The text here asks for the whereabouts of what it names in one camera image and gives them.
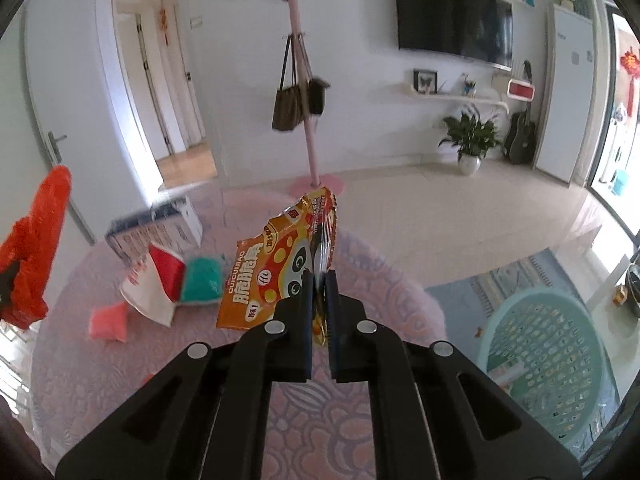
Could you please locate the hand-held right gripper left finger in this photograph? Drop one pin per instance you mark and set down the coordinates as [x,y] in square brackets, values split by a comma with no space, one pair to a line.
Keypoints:
[299,341]

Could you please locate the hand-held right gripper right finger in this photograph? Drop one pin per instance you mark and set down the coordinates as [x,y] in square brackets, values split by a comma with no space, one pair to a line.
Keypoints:
[334,341]

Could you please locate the orange snack packet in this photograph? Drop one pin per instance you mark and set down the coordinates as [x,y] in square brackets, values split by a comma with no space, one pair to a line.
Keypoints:
[260,270]

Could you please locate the blue patterned floor mat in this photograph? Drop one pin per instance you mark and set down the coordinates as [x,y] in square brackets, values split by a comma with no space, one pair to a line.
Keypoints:
[465,300]

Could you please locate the red and white paper wrapper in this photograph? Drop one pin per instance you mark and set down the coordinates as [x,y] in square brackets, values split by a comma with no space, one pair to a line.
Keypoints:
[155,285]

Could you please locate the white and blue carton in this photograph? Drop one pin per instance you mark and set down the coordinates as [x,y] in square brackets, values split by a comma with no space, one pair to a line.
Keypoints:
[165,225]

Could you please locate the pink sponge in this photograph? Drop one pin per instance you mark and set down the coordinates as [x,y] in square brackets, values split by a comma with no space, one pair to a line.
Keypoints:
[109,323]

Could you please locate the pink patterned tablecloth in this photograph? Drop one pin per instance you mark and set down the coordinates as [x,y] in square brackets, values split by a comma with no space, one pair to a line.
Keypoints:
[100,390]

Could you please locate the pink coat rack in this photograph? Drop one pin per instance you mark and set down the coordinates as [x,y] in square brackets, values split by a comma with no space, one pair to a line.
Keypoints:
[305,135]

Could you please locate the teal plastic basket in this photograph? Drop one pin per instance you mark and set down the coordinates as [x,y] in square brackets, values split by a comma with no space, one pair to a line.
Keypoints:
[545,360]

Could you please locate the brown handbag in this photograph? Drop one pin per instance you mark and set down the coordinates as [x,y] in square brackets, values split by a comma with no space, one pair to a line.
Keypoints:
[287,107]

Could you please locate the black bag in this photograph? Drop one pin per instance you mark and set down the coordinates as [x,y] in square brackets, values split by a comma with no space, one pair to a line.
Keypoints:
[316,95]

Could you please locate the potted green plant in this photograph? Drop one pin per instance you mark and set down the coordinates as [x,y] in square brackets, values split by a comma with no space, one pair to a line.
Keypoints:
[472,135]

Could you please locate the black guitar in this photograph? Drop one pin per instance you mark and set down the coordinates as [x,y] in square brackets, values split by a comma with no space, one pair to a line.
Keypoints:
[521,140]

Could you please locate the red fuzzy cloth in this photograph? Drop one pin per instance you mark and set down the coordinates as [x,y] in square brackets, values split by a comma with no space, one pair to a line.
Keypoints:
[37,240]

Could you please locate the pen holder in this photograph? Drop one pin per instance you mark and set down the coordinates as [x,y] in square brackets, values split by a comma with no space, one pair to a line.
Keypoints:
[470,89]

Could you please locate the dark cooking pot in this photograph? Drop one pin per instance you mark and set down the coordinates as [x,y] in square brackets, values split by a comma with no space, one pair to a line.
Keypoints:
[634,290]

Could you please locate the red and white device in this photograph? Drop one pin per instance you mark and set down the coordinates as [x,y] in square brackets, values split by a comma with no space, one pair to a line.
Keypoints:
[521,90]

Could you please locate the white door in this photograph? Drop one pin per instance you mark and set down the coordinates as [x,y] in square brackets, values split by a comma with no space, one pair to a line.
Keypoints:
[55,110]

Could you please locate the white tall cabinet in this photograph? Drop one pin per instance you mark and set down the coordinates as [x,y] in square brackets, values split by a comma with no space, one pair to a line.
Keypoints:
[565,95]

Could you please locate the black television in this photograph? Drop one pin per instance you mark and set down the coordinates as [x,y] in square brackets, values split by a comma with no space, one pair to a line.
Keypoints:
[450,15]

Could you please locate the red knot window ornament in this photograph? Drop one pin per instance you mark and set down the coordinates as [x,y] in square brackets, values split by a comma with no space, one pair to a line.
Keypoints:
[631,65]

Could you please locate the black picture frame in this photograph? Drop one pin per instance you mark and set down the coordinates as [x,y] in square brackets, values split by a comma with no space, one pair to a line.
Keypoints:
[425,82]

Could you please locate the red hanging wall ornament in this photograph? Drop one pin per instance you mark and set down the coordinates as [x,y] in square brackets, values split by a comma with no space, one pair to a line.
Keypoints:
[163,22]

